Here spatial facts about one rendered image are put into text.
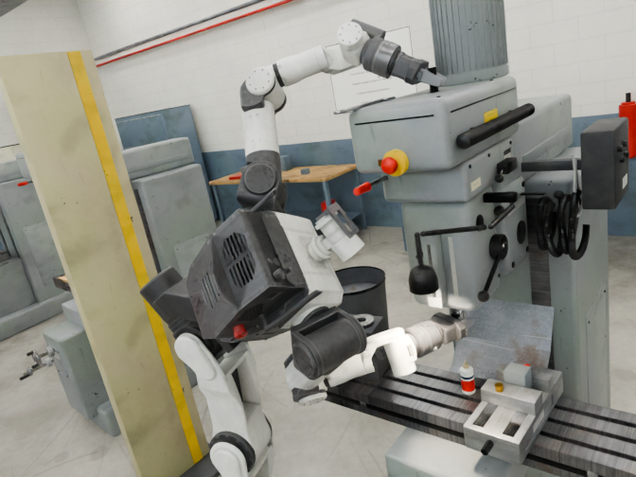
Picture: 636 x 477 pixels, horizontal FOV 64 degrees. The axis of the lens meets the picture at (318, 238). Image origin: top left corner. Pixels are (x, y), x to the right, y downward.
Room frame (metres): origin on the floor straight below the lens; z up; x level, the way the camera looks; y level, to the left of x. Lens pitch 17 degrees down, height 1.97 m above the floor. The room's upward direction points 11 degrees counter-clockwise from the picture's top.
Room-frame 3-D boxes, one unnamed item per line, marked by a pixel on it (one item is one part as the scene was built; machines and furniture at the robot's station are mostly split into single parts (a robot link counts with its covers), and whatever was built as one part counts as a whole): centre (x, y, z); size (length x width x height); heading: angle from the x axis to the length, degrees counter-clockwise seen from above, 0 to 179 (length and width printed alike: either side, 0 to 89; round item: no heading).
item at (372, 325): (1.62, -0.05, 1.07); 0.22 x 0.12 x 0.20; 59
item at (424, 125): (1.35, -0.37, 1.81); 0.47 x 0.26 x 0.16; 138
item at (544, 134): (1.71, -0.70, 1.66); 0.80 x 0.23 x 0.20; 138
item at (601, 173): (1.34, -0.81, 1.62); 0.20 x 0.09 x 0.21; 138
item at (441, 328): (1.29, -0.28, 1.23); 0.13 x 0.12 x 0.10; 27
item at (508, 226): (1.48, -0.49, 1.47); 0.24 x 0.19 x 0.26; 48
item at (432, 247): (1.25, -0.29, 1.44); 0.04 x 0.04 x 0.21; 48
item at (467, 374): (1.37, -0.38, 1.02); 0.04 x 0.04 x 0.11
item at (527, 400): (1.19, -0.44, 1.06); 0.15 x 0.06 x 0.04; 46
